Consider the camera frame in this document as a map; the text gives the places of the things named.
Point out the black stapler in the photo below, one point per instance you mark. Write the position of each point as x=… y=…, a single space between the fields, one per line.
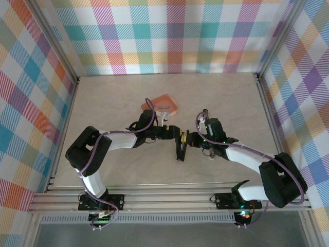
x=180 y=151

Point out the orange plastic tray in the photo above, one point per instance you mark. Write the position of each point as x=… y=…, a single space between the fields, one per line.
x=164 y=99

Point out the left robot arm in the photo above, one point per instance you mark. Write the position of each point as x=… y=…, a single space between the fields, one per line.
x=84 y=154

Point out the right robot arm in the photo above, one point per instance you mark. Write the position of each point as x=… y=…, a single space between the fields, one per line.
x=280 y=180

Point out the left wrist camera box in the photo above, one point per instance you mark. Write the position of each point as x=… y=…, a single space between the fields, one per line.
x=162 y=117

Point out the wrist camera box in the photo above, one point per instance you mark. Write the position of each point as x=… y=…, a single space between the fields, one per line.
x=203 y=123
x=162 y=117

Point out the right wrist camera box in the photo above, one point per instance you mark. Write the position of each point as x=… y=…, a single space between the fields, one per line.
x=203 y=123

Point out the aluminium side rail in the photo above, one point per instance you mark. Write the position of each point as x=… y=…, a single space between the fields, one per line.
x=68 y=113
x=269 y=113

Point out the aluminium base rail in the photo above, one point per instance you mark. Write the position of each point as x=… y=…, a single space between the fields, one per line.
x=167 y=199

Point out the aluminium frame post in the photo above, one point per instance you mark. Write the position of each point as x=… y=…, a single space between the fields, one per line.
x=54 y=38
x=278 y=38

